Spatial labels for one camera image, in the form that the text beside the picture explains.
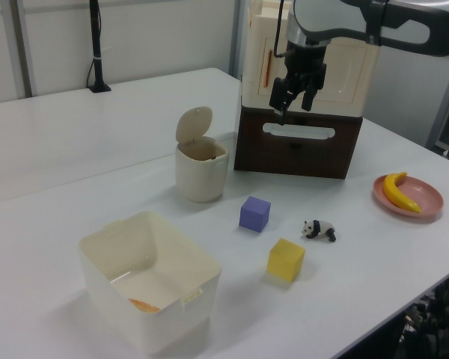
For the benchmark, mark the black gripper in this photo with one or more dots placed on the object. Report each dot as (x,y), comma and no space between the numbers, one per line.
(307,60)

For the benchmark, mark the beige cylindrical cup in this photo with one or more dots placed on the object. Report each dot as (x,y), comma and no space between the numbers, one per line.
(200,179)

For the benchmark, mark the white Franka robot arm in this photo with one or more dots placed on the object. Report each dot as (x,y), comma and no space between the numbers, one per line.
(340,18)

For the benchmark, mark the orange tape strip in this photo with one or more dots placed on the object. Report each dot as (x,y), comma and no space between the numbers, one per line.
(267,71)

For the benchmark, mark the cream plastic storage box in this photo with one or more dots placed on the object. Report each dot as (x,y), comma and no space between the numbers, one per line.
(351,75)

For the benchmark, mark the dark brown drawer box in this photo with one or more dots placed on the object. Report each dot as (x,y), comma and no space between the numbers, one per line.
(303,161)

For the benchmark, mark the purple cube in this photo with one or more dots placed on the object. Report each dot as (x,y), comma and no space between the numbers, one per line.
(253,215)

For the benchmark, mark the panda toy figure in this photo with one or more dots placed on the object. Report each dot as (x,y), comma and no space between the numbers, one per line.
(322,229)

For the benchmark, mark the yellow banana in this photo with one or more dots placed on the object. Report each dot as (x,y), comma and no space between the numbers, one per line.
(393,192)

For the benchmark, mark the pink plate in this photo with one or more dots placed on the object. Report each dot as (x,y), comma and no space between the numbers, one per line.
(426,198)

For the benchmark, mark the yellow cube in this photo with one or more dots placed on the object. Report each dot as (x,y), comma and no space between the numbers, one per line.
(284,261)

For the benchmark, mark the black stand pole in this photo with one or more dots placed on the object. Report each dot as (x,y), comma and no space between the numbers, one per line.
(96,45)

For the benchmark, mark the orange item in bin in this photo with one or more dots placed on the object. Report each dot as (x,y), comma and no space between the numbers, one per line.
(146,306)

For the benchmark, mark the black office chair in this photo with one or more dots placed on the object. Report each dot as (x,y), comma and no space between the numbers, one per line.
(441,321)

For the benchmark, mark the white open plastic bin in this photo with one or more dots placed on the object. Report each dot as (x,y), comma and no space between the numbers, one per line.
(116,295)

